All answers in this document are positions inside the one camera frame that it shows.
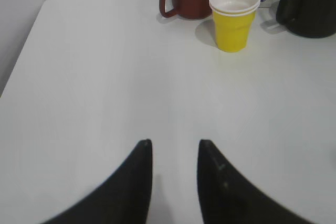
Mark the black ceramic mug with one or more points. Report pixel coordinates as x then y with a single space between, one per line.
307 18

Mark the yellow paper cup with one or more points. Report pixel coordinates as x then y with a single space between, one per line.
233 19

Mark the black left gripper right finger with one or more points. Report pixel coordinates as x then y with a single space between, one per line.
226 196

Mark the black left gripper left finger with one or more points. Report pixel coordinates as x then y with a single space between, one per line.
123 198

